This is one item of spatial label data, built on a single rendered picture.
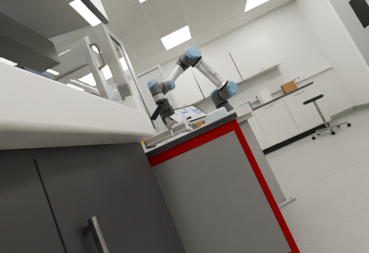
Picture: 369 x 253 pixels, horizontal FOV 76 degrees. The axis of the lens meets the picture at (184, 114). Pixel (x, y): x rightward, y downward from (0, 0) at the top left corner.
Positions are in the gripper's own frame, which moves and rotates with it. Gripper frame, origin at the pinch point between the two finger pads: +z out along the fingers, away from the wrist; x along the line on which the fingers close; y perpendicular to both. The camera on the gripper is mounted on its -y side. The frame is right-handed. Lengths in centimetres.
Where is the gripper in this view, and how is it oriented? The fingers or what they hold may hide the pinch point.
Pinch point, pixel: (169, 129)
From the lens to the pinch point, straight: 157.7
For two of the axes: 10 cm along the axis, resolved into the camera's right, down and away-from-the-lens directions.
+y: 8.7, -4.3, -2.5
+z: 4.1, 9.0, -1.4
